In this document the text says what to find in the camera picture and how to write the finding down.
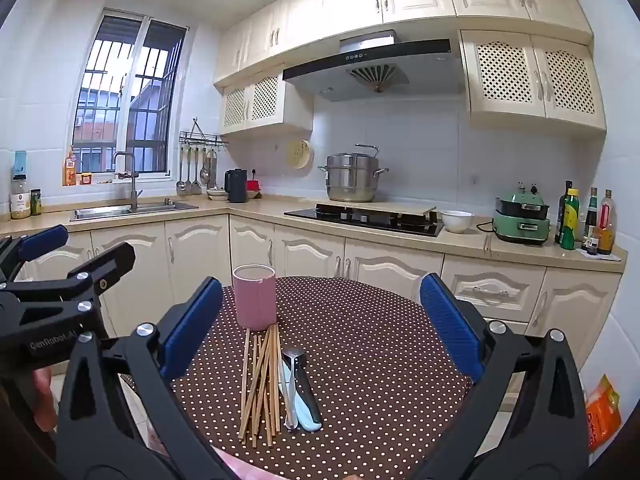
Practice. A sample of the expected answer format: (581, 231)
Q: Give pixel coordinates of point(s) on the hanging steel ladle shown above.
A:
(181, 186)

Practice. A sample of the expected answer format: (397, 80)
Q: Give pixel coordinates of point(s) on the small green jar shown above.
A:
(36, 205)

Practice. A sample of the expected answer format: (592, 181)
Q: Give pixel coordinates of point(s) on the green bottle yellow cap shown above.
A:
(570, 225)

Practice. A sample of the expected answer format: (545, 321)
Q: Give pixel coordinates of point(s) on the bundle of wooden chopsticks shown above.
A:
(260, 385)

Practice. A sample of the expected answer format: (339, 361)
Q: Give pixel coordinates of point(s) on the red container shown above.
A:
(253, 186)

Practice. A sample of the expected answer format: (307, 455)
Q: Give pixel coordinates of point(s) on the black kettle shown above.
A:
(236, 187)

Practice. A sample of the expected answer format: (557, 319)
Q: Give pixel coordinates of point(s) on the dark sauce bottle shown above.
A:
(591, 215)

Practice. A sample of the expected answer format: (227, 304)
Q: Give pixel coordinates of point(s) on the dark olive oil bottle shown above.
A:
(562, 210)

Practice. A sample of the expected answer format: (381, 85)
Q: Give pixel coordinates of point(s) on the person's left hand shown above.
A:
(45, 397)

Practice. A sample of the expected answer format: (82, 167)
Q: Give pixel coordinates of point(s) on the barred kitchen window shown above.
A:
(125, 95)

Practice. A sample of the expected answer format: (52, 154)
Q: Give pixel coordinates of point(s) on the small yellow lid jar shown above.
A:
(86, 179)

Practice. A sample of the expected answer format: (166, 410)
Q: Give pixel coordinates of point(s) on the stacked small dishes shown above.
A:
(216, 194)

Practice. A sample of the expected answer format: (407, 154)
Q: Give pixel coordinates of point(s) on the stainless steel sink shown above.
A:
(125, 211)

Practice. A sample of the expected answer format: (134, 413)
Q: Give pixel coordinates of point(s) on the stainless steel steamer pot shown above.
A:
(352, 180)

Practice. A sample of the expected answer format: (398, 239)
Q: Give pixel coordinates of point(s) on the beige board under pot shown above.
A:
(400, 207)

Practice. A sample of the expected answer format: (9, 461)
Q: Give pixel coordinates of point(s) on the green electric cooker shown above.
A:
(520, 222)

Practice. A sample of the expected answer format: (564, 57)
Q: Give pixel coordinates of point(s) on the black range hood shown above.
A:
(425, 72)

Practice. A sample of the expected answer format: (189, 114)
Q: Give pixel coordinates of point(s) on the black gas stove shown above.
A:
(360, 220)

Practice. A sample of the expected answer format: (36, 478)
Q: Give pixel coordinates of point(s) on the pink utensil holder cup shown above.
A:
(255, 300)

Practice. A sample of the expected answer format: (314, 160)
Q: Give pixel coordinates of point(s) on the orange bag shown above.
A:
(602, 415)

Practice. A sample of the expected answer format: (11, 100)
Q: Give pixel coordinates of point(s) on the pink underlay cloth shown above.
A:
(245, 467)

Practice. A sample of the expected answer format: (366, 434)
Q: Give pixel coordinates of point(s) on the hanging steel slotted turner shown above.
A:
(188, 180)

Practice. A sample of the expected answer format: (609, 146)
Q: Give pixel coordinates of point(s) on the orange dish soap bottle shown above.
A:
(70, 170)

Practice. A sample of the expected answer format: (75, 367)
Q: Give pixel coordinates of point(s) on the white bowl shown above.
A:
(456, 222)

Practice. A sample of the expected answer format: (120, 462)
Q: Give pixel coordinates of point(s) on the hanging steel spoon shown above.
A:
(204, 174)

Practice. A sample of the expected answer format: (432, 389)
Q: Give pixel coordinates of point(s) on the wall utensil rack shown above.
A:
(202, 136)

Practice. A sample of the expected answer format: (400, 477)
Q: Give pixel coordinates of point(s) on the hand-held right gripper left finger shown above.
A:
(192, 330)

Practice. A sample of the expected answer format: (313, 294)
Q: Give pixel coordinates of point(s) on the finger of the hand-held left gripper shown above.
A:
(107, 262)
(42, 241)

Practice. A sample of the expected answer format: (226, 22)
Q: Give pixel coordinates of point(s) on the wide cream lattice door cabinet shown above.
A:
(530, 105)

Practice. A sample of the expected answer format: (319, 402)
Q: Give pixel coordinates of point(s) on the clear bottle red label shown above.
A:
(606, 225)

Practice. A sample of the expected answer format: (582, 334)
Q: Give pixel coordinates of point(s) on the small cream lattice door cabinet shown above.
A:
(295, 105)

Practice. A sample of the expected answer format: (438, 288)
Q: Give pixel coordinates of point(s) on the steel kitchen faucet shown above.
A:
(133, 185)

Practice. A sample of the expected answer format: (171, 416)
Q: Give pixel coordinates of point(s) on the clear bottle blue cap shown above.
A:
(20, 200)

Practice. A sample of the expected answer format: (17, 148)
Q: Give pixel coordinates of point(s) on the brown polka dot tablecloth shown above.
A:
(375, 385)

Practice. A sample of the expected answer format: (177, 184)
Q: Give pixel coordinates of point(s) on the hanging steel spatula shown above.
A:
(196, 186)

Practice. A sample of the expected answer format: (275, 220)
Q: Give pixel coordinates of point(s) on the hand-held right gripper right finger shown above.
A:
(447, 320)

